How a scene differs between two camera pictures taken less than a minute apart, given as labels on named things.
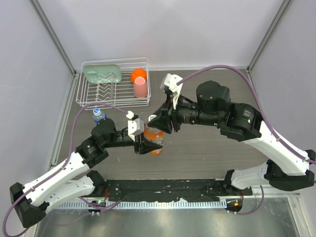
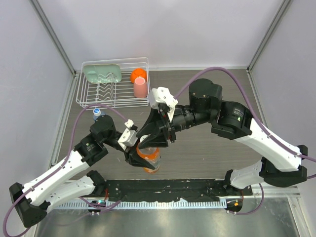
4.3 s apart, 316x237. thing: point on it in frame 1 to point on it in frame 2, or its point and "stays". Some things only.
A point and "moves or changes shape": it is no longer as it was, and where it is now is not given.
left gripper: x=144 y=146 to x=132 y=157
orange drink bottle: x=154 y=136 moves or changes shape
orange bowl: x=138 y=72 stays
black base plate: x=172 y=189 stays
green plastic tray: x=102 y=73 stays
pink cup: x=140 y=87 stays
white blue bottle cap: x=97 y=111 stays
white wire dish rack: x=121 y=82 stays
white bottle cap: x=151 y=116 moves or changes shape
